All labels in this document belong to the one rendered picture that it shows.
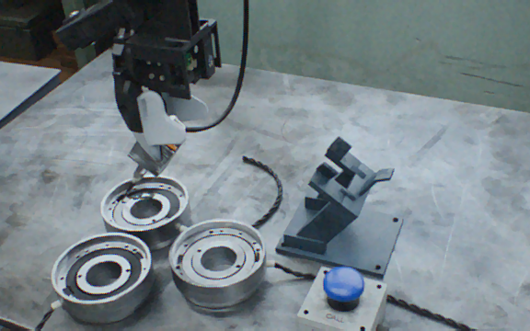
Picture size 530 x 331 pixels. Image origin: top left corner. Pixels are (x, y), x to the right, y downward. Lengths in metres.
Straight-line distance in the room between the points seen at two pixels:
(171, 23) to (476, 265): 0.42
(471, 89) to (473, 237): 1.58
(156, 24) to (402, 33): 1.73
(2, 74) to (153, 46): 0.95
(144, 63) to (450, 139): 0.48
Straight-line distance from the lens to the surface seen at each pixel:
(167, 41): 0.62
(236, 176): 0.87
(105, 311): 0.69
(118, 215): 0.80
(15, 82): 1.49
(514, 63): 2.28
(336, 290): 0.62
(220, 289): 0.67
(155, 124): 0.67
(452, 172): 0.89
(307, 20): 2.39
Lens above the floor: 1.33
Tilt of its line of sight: 36 degrees down
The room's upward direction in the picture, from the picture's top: 4 degrees counter-clockwise
